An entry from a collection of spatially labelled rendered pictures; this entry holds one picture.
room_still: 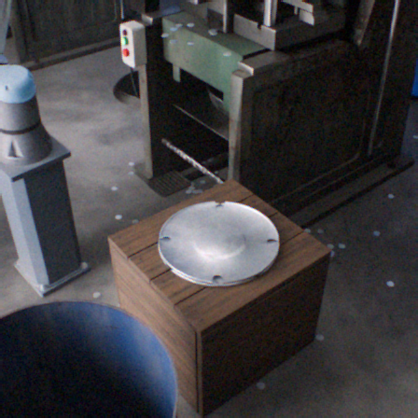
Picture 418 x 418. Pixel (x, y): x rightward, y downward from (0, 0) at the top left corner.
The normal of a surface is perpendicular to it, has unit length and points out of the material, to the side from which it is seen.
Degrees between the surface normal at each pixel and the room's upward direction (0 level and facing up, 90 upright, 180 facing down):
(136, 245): 0
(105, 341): 88
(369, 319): 0
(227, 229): 0
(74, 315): 88
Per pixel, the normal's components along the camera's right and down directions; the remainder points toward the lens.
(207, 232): 0.00, -0.78
